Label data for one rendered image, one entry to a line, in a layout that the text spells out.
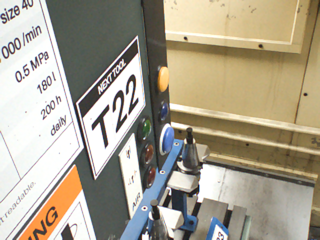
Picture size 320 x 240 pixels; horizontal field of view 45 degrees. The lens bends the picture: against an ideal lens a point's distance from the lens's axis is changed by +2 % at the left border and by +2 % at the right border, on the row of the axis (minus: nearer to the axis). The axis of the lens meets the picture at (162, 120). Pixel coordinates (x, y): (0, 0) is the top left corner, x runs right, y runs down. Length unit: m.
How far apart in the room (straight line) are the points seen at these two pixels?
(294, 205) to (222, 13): 0.69
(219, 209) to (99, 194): 0.97
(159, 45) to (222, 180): 1.10
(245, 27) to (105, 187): 0.86
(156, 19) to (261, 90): 0.88
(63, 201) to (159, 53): 0.18
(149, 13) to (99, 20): 0.08
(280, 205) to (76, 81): 1.21
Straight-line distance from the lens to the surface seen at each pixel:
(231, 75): 1.21
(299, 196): 1.42
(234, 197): 1.41
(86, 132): 0.26
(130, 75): 0.31
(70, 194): 0.27
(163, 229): 0.76
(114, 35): 0.28
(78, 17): 0.24
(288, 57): 1.15
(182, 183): 0.90
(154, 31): 0.35
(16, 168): 0.21
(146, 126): 0.35
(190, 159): 0.90
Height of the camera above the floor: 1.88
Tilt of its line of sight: 38 degrees down
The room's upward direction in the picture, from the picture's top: 4 degrees counter-clockwise
